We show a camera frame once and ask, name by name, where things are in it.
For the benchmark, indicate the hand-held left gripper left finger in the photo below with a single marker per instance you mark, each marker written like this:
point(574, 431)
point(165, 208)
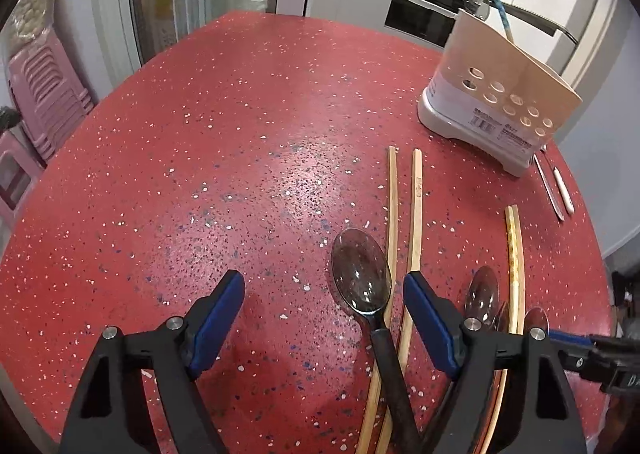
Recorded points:
point(220, 319)

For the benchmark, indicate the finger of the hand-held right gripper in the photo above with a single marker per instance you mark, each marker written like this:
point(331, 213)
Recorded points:
point(572, 340)

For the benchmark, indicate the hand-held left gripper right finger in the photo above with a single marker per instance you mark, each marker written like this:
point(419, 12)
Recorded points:
point(430, 324)

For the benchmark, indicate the beige plastic utensil holder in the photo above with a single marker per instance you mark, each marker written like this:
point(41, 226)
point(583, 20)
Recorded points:
point(500, 79)

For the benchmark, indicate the silver fork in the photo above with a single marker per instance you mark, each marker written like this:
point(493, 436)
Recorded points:
point(547, 189)

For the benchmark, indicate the pink stool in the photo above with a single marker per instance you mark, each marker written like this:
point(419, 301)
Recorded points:
point(15, 169)

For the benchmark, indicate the stack of pink stools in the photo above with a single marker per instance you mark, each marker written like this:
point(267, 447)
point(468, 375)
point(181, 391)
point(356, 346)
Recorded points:
point(50, 94)

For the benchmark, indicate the black built-in oven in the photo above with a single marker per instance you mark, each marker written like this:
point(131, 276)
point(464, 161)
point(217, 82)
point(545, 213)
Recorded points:
point(420, 14)

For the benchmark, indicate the beige quilted bag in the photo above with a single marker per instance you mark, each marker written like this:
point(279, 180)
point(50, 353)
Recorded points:
point(35, 4)

